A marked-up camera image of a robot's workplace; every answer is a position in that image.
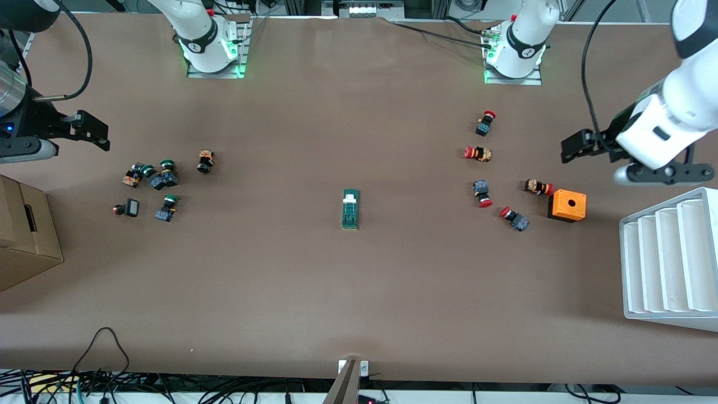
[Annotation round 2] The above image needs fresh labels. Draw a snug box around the black curved cable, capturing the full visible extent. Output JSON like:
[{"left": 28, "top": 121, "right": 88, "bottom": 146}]
[{"left": 564, "top": 384, "right": 623, "bottom": 404}]

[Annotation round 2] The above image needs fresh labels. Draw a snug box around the black looped cable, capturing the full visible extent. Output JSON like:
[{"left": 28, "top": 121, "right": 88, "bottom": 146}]
[{"left": 70, "top": 327, "right": 131, "bottom": 388}]

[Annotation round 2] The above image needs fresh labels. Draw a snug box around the aluminium camera mount post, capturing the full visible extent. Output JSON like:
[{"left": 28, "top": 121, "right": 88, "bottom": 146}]
[{"left": 323, "top": 359, "right": 361, "bottom": 404}]

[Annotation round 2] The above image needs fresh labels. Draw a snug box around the brown cardboard box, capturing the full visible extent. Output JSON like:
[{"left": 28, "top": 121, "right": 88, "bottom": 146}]
[{"left": 0, "top": 175, "right": 64, "bottom": 292}]

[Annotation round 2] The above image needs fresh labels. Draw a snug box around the orange button enclosure box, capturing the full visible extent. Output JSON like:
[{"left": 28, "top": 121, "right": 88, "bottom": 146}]
[{"left": 547, "top": 189, "right": 587, "bottom": 223}]

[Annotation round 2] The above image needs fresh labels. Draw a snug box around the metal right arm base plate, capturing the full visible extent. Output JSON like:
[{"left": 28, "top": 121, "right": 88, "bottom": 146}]
[{"left": 187, "top": 17, "right": 250, "bottom": 79}]

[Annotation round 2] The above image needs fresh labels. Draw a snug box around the black cable bundle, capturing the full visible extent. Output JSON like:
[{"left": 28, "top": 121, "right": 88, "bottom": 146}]
[{"left": 0, "top": 368, "right": 337, "bottom": 404}]

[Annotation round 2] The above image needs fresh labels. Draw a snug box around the green load switch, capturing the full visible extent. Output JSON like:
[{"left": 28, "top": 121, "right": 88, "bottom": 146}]
[{"left": 342, "top": 189, "right": 360, "bottom": 231}]

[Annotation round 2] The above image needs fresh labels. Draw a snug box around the white slotted tray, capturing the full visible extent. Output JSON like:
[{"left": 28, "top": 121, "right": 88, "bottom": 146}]
[{"left": 619, "top": 187, "right": 718, "bottom": 333}]

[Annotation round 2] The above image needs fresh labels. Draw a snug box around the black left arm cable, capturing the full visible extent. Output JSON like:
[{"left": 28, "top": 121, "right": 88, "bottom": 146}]
[{"left": 581, "top": 0, "right": 618, "bottom": 141}]

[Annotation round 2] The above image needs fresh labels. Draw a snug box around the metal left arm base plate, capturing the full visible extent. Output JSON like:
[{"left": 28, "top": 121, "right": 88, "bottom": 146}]
[{"left": 484, "top": 25, "right": 543, "bottom": 86}]

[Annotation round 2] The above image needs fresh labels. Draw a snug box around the black cable on table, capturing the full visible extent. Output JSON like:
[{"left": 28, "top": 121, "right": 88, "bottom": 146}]
[{"left": 390, "top": 17, "right": 500, "bottom": 48}]

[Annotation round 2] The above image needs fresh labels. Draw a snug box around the white power strip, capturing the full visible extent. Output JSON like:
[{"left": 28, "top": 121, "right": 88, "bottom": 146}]
[{"left": 323, "top": 0, "right": 404, "bottom": 19}]

